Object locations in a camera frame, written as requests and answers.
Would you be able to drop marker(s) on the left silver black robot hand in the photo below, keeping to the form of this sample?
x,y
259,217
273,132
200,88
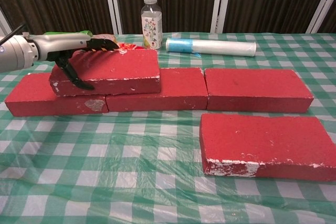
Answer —
x,y
60,44

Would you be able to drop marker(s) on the red brick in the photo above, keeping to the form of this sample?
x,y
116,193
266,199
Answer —
x,y
262,140
31,98
178,87
118,72
257,90

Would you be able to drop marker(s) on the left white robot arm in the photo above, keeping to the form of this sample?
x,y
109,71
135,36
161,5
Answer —
x,y
14,53

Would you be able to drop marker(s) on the green drink bottle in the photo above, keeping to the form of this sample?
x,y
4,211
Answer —
x,y
86,33

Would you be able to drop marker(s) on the red patterned packet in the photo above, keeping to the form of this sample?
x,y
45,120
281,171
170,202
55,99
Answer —
x,y
130,47

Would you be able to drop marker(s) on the clear bottle with white cap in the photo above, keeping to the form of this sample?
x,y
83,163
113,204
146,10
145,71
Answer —
x,y
151,30

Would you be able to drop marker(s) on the green white checkered tablecloth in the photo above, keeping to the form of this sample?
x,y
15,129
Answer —
x,y
131,169

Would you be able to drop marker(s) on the white plastic bag roll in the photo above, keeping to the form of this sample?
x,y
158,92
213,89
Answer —
x,y
218,47

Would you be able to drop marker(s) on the dark partition panel white frame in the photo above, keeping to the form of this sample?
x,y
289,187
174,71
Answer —
x,y
57,1
331,24
183,1
4,24
270,1

